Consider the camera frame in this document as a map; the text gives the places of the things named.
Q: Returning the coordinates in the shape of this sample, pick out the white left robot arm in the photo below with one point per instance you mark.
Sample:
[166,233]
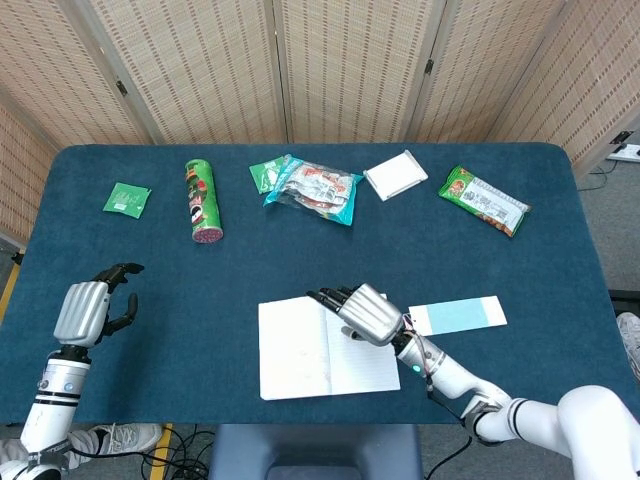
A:
[55,400]

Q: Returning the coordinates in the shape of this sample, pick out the metal screen hinge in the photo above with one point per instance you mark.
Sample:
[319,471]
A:
[429,67]
[622,137]
[121,88]

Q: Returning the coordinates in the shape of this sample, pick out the white sneaker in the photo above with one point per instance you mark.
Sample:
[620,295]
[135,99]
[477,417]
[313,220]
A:
[135,436]
[631,340]

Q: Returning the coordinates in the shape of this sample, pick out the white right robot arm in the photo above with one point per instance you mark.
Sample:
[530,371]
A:
[460,380]

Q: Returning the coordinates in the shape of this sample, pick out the light blue tasselled bookmark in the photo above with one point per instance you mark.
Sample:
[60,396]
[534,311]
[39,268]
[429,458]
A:
[460,316]

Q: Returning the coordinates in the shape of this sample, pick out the green chips can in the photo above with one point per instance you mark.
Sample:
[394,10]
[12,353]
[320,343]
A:
[202,200]

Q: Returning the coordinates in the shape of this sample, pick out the white lined notebook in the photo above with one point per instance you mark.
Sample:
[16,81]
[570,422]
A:
[295,350]

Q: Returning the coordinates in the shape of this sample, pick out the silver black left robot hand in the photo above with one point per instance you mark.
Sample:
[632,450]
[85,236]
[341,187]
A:
[80,312]

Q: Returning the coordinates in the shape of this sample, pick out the white plastic box lid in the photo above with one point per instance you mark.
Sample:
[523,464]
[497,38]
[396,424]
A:
[395,175]

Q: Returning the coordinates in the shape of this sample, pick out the small green sachet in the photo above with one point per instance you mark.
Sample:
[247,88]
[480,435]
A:
[262,175]
[125,199]

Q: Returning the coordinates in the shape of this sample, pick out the dark blue table surface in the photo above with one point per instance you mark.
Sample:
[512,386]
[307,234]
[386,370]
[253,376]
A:
[225,270]

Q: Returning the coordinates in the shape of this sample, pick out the teal clear snack bag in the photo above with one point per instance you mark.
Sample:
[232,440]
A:
[315,192]

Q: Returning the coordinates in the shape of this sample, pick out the green peanut snack packet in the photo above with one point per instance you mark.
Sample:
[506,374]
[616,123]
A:
[480,200]

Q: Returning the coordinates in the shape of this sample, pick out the woven folding screen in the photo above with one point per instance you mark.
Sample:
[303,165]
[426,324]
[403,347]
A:
[345,70]

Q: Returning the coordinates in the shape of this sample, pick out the white power strip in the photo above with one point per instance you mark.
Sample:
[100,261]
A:
[627,152]

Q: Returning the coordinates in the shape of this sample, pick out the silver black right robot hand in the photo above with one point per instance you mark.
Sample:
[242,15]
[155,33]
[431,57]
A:
[372,315]

